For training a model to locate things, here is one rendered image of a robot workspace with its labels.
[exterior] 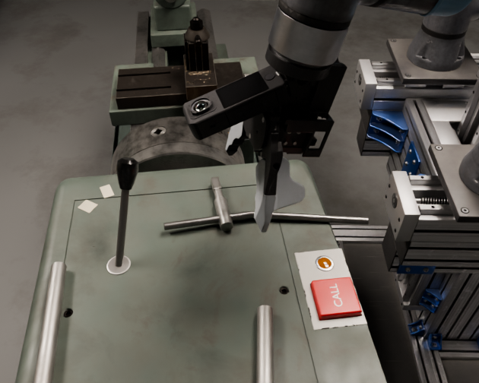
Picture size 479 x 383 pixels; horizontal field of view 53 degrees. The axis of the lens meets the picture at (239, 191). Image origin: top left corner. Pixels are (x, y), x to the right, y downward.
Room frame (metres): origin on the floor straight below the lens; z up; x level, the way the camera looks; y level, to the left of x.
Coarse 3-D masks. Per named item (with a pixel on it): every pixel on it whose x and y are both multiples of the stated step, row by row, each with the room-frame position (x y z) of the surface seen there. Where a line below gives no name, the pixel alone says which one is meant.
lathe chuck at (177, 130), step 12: (156, 120) 0.84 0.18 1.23; (168, 120) 0.83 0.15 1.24; (180, 120) 0.83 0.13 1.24; (132, 132) 0.82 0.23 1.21; (144, 132) 0.80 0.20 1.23; (168, 132) 0.79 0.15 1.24; (180, 132) 0.79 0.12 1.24; (120, 144) 0.82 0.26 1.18; (132, 144) 0.78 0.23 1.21; (144, 144) 0.76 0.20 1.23; (156, 144) 0.75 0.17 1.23; (204, 144) 0.76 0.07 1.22; (216, 144) 0.78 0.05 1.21; (120, 156) 0.77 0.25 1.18; (240, 156) 0.82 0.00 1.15
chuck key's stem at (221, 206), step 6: (216, 180) 0.61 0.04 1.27; (216, 186) 0.59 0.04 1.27; (216, 192) 0.58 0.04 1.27; (216, 198) 0.56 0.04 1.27; (222, 198) 0.56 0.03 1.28; (216, 204) 0.55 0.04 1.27; (222, 204) 0.54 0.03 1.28; (216, 210) 0.54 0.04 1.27; (222, 210) 0.53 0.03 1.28; (228, 210) 0.53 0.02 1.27; (222, 216) 0.52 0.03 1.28; (228, 216) 0.52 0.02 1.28; (222, 222) 0.51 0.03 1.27; (228, 222) 0.51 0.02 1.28; (222, 228) 0.50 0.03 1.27; (228, 228) 0.51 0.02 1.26
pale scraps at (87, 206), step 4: (100, 188) 0.60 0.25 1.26; (104, 188) 0.60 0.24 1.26; (108, 188) 0.60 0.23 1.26; (104, 192) 0.59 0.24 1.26; (108, 192) 0.59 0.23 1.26; (112, 192) 0.59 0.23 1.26; (104, 196) 0.59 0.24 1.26; (108, 196) 0.59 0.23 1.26; (84, 204) 0.56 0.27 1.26; (88, 204) 0.56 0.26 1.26; (92, 204) 0.56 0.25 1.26; (96, 204) 0.56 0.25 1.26; (80, 208) 0.56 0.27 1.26; (84, 208) 0.56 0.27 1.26; (88, 208) 0.56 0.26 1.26; (92, 208) 0.56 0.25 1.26; (88, 212) 0.55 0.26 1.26
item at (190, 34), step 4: (188, 28) 1.43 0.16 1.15; (204, 28) 1.42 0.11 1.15; (188, 32) 1.41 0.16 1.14; (192, 32) 1.40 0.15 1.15; (196, 32) 1.40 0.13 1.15; (200, 32) 1.40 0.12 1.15; (204, 32) 1.41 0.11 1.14; (208, 32) 1.44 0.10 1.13; (188, 36) 1.40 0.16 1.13; (192, 36) 1.40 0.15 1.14; (200, 36) 1.40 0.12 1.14; (204, 36) 1.40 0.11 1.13; (208, 36) 1.41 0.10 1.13; (188, 40) 1.40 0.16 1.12; (192, 40) 1.39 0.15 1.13; (204, 40) 1.40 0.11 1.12
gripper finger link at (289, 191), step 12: (264, 168) 0.40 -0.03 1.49; (288, 168) 0.41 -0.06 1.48; (264, 180) 0.39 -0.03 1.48; (288, 180) 0.40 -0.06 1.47; (276, 192) 0.39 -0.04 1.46; (288, 192) 0.40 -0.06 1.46; (300, 192) 0.40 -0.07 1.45; (264, 204) 0.38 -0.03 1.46; (276, 204) 0.38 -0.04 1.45; (288, 204) 0.39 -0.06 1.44; (264, 216) 0.37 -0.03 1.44; (264, 228) 0.37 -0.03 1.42
